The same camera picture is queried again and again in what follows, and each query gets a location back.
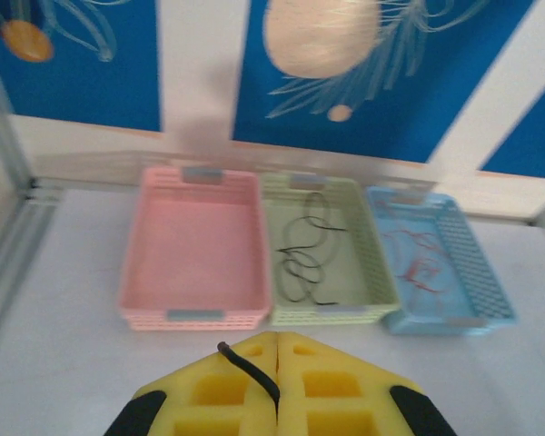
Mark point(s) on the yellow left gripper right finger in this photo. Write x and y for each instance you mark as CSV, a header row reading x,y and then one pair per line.
x,y
331,399

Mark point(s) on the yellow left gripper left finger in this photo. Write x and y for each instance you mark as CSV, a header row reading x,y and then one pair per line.
x,y
222,399

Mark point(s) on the light green perforated plastic basket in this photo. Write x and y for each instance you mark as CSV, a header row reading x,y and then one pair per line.
x,y
359,272

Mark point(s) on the pink perforated plastic basket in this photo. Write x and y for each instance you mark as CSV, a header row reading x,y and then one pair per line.
x,y
191,254

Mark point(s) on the light blue perforated plastic basket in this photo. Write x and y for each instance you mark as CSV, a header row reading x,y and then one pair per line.
x,y
481,272

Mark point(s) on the aluminium table side rail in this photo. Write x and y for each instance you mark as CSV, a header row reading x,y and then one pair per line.
x,y
18,245

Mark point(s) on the blue floral wall panel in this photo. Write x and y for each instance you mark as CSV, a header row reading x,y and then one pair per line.
x,y
527,136
390,118
72,82

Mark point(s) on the aluminium frame post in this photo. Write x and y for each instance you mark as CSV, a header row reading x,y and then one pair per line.
x,y
4,127

